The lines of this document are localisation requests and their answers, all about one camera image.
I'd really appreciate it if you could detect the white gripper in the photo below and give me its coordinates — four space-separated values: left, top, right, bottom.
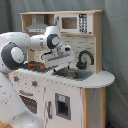
42 45 75 68

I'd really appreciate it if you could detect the white oven door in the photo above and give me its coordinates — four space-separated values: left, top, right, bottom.
16 86 44 128

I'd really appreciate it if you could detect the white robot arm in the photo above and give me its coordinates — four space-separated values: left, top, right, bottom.
0 26 75 128

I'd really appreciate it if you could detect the wooden toy kitchen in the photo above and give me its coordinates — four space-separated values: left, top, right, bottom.
10 10 115 128

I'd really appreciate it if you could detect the black toy faucet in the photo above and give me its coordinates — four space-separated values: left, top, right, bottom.
75 49 95 71

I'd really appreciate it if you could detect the grey toy sink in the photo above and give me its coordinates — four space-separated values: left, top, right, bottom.
52 67 92 81

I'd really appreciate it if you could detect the black toy stovetop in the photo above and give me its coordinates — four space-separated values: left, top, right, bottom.
16 60 59 73

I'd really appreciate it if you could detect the toy microwave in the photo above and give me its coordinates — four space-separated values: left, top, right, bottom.
55 14 92 34

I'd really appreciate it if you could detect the grey range hood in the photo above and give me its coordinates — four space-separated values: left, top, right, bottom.
25 14 55 34

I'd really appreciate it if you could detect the right red stove knob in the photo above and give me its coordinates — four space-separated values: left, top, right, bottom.
32 81 38 87

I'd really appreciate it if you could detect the red stove knob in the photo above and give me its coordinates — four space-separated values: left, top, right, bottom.
13 76 19 82
32 81 38 87

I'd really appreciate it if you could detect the white cabinet door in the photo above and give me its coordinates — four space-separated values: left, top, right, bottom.
44 81 82 128

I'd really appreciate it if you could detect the grey backdrop curtain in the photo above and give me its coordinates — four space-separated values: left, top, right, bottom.
0 0 128 128

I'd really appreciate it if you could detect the left red stove knob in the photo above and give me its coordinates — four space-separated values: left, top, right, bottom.
13 76 19 82

